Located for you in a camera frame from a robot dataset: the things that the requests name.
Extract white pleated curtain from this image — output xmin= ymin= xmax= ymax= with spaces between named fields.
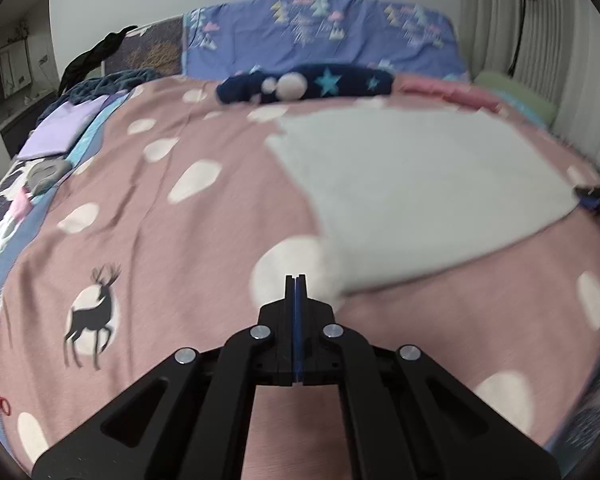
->
xmin=460 ymin=0 xmax=600 ymax=161

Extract pink folded garment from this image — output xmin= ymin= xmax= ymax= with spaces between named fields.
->
xmin=397 ymin=77 xmax=506 ymax=113

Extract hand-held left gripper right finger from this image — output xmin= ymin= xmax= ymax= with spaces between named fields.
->
xmin=296 ymin=274 xmax=562 ymax=480

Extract grey fabric piece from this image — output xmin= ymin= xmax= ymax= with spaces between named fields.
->
xmin=25 ymin=157 xmax=73 ymax=193

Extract teal grey fleece blanket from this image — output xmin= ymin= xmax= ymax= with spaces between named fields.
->
xmin=55 ymin=69 xmax=163 ymax=111

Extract blue tree print pillow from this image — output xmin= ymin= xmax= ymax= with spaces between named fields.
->
xmin=182 ymin=0 xmax=468 ymax=81

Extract dark tree print pillow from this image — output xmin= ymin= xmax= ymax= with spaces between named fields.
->
xmin=102 ymin=17 xmax=188 ymax=78

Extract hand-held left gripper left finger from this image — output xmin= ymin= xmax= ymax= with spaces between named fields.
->
xmin=31 ymin=274 xmax=298 ymax=480

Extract black garment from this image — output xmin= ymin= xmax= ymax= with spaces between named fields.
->
xmin=60 ymin=25 xmax=138 ymax=96

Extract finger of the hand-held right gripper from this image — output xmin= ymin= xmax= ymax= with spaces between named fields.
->
xmin=574 ymin=184 xmax=600 ymax=220

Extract dark printed sheet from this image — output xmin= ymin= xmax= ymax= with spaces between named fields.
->
xmin=0 ymin=160 xmax=36 ymax=281

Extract pink polka dot blanket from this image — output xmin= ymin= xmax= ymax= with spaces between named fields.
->
xmin=0 ymin=72 xmax=600 ymax=480

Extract navy star print blanket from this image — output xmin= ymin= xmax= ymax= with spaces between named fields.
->
xmin=216 ymin=63 xmax=396 ymax=106

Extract green pillow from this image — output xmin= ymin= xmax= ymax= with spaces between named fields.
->
xmin=472 ymin=70 xmax=556 ymax=126

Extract lavender cloth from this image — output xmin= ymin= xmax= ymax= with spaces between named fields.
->
xmin=17 ymin=92 xmax=131 ymax=161

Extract white t-shirt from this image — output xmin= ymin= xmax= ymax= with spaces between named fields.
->
xmin=265 ymin=105 xmax=581 ymax=296

